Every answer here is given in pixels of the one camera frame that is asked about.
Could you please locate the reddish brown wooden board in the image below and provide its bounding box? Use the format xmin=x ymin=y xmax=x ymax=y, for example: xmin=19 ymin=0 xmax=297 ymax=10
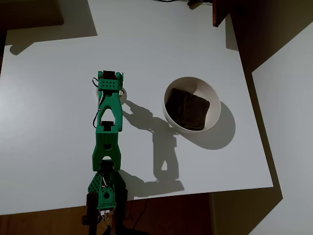
xmin=212 ymin=0 xmax=232 ymax=27

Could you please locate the dark brown furniture panel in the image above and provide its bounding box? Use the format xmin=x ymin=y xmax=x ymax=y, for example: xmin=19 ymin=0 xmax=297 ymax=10
xmin=0 ymin=0 xmax=65 ymax=31

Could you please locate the black cable with plug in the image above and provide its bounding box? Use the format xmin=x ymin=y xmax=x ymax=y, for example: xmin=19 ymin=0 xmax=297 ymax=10
xmin=151 ymin=0 xmax=213 ymax=7

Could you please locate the dark folded cloth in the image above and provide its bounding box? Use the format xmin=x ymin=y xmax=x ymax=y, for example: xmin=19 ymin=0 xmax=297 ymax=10
xmin=166 ymin=88 xmax=210 ymax=131

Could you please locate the black pole clamp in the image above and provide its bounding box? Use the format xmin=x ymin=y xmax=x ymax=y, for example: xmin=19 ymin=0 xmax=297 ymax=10
xmin=82 ymin=192 xmax=98 ymax=226

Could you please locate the white tape roll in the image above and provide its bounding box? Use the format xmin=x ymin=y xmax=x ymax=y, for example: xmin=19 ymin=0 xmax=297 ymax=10
xmin=95 ymin=87 xmax=127 ymax=100

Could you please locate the beige bowl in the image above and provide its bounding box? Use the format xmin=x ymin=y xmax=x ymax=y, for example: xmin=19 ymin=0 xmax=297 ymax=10
xmin=163 ymin=77 xmax=222 ymax=134

